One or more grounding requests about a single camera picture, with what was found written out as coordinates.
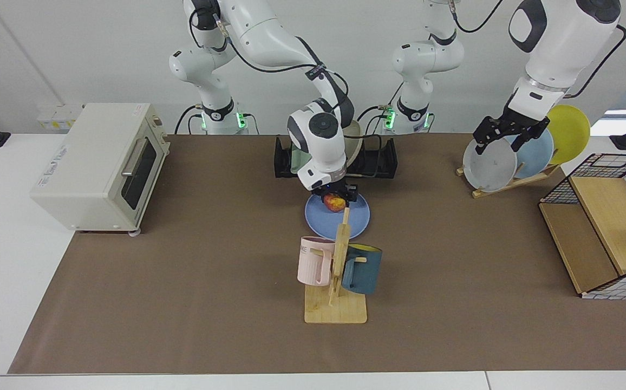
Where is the wooden plate rack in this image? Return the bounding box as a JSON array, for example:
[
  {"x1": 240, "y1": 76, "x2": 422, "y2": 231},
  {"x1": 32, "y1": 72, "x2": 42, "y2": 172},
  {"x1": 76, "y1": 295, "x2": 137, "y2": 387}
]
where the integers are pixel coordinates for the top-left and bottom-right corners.
[{"x1": 456, "y1": 164, "x2": 562, "y2": 199}]

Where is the pale green plate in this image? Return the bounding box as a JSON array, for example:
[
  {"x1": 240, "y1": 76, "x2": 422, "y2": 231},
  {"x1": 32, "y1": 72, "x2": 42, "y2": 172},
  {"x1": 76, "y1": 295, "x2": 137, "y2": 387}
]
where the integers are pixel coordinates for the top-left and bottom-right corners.
[{"x1": 290, "y1": 145, "x2": 314, "y2": 175}]

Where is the dark blue mug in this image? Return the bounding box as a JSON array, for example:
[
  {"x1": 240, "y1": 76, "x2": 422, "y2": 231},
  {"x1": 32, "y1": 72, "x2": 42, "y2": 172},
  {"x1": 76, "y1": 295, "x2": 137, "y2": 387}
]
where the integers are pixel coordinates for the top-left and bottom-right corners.
[{"x1": 341, "y1": 244, "x2": 383, "y2": 295}]

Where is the wire basket with wooden floor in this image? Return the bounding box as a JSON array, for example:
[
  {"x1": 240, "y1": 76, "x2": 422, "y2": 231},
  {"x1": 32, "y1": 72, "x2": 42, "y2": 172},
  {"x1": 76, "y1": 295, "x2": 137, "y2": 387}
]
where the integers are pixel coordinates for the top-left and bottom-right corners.
[{"x1": 539, "y1": 153, "x2": 626, "y2": 300}]

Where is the light blue plate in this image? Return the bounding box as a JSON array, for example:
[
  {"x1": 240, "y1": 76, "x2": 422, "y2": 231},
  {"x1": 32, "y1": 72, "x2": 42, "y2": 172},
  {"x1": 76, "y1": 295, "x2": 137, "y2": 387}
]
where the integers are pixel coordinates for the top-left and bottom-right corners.
[{"x1": 508, "y1": 127, "x2": 555, "y2": 179}]

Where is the pale toaster oven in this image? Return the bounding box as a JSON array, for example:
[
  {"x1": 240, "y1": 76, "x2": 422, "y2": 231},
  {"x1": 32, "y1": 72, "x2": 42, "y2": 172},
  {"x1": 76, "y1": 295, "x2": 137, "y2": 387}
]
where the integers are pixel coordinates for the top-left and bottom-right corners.
[{"x1": 30, "y1": 103, "x2": 171, "y2": 236}]

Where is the yellow plate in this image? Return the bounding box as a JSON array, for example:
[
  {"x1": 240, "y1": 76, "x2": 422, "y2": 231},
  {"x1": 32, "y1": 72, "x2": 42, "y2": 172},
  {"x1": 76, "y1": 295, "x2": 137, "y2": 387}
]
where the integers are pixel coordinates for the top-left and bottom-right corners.
[{"x1": 545, "y1": 105, "x2": 591, "y2": 165}]

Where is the white wall socket box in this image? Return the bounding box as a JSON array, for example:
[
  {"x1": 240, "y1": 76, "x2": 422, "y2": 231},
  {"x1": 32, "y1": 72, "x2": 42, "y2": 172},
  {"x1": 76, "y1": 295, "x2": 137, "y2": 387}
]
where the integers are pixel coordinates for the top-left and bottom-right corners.
[{"x1": 37, "y1": 105, "x2": 83, "y2": 132}]

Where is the beige plate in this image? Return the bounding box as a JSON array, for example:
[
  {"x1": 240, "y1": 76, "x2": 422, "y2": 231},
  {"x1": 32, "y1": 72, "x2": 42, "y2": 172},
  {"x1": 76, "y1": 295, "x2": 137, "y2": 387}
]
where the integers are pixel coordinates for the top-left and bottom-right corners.
[{"x1": 342, "y1": 120, "x2": 363, "y2": 170}]

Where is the grey plate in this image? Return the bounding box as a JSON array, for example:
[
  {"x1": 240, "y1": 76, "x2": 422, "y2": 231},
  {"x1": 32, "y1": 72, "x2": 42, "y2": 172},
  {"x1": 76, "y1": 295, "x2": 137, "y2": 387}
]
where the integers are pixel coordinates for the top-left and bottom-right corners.
[{"x1": 462, "y1": 136, "x2": 518, "y2": 193}]

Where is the wooden cup stand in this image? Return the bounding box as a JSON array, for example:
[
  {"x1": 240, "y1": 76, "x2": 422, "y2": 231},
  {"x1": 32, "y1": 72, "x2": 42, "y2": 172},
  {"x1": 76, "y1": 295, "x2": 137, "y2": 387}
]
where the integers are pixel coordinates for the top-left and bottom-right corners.
[{"x1": 304, "y1": 207, "x2": 368, "y2": 324}]

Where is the pink mug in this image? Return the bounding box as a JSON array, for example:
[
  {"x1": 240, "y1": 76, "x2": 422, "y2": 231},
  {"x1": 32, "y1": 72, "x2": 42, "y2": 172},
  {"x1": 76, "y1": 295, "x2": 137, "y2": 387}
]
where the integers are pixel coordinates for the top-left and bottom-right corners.
[{"x1": 297, "y1": 236, "x2": 336, "y2": 286}]

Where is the brown table cloth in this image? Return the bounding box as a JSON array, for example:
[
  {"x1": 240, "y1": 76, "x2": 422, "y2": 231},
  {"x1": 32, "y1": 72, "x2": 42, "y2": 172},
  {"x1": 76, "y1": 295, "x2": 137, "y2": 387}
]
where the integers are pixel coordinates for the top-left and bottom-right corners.
[{"x1": 8, "y1": 134, "x2": 626, "y2": 374}]

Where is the black dish rack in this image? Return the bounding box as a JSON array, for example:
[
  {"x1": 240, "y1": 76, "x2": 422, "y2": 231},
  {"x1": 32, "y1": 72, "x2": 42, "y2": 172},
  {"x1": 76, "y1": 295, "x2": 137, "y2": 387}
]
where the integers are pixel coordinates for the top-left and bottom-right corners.
[{"x1": 274, "y1": 135, "x2": 399, "y2": 179}]

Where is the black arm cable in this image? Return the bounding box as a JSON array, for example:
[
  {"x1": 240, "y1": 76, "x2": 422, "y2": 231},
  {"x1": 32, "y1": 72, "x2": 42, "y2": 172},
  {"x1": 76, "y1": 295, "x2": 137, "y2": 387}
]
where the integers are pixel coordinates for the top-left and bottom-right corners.
[
  {"x1": 187, "y1": 8, "x2": 350, "y2": 128},
  {"x1": 561, "y1": 24, "x2": 626, "y2": 99}
]

